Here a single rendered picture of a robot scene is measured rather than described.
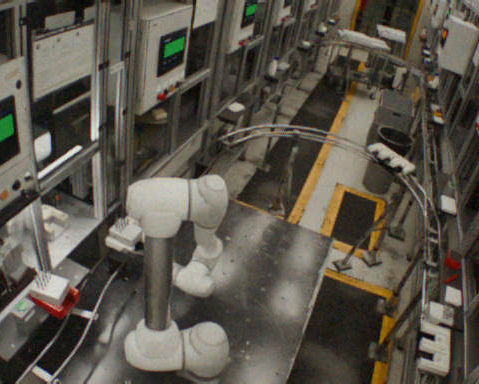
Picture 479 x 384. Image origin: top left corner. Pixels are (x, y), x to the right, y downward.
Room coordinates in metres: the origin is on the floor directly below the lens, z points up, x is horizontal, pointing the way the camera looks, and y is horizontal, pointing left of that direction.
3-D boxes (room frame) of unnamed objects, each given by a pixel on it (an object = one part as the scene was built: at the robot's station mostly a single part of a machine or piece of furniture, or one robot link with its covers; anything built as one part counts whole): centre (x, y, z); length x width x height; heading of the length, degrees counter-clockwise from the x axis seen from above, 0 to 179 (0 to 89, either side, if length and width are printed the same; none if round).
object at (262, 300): (1.33, 0.09, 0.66); 1.50 x 1.06 x 0.04; 166
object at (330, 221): (3.08, -1.08, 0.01); 1.00 x 0.55 x 0.01; 166
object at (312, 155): (5.65, -0.96, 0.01); 5.85 x 0.59 x 0.01; 166
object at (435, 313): (1.24, -1.04, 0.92); 0.13 x 0.10 x 0.09; 76
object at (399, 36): (7.65, -2.10, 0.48); 0.84 x 0.58 x 0.97; 174
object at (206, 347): (0.91, 0.01, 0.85); 0.18 x 0.16 x 0.22; 107
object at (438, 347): (1.12, -1.01, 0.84); 0.37 x 0.14 x 0.10; 166
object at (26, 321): (0.76, 0.68, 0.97); 0.08 x 0.08 x 0.12; 76
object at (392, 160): (2.75, -1.06, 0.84); 0.37 x 0.14 x 0.10; 44
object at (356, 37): (6.52, -1.39, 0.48); 0.88 x 0.56 x 0.96; 94
